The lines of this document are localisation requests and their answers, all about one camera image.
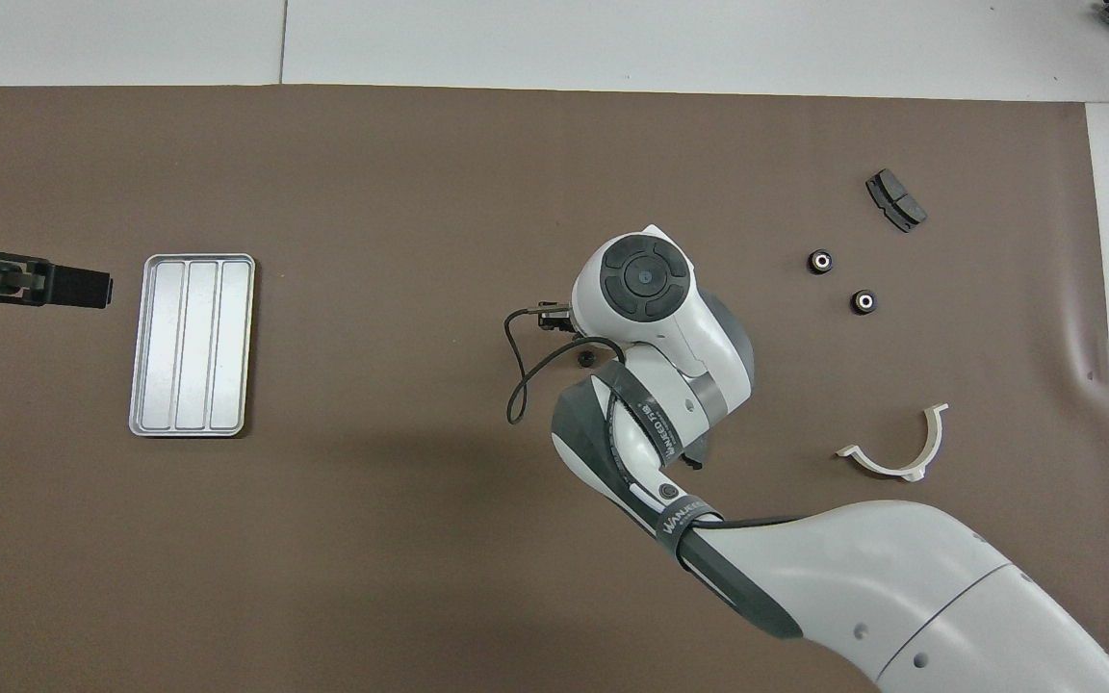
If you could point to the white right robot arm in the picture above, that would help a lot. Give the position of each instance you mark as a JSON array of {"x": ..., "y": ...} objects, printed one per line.
[{"x": 901, "y": 577}]

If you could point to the brown table mat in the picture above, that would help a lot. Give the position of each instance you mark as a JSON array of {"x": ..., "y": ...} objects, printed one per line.
[{"x": 420, "y": 192}]

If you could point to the silver metal tray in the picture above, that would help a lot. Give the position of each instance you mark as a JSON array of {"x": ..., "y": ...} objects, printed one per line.
[{"x": 193, "y": 346}]

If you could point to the white curved plastic bracket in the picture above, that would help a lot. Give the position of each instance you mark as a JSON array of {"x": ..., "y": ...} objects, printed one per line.
[{"x": 935, "y": 438}]

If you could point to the short grey brake pad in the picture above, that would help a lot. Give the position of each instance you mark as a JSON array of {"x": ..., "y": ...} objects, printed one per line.
[{"x": 896, "y": 199}]

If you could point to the long grey brake pad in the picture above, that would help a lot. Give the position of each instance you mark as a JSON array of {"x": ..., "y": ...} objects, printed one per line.
[{"x": 699, "y": 457}]

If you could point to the black bearing gear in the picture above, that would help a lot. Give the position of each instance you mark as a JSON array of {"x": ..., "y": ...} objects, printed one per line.
[
  {"x": 864, "y": 301},
  {"x": 820, "y": 262}
]

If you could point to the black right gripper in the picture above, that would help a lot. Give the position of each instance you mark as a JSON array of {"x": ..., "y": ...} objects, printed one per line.
[{"x": 556, "y": 320}]

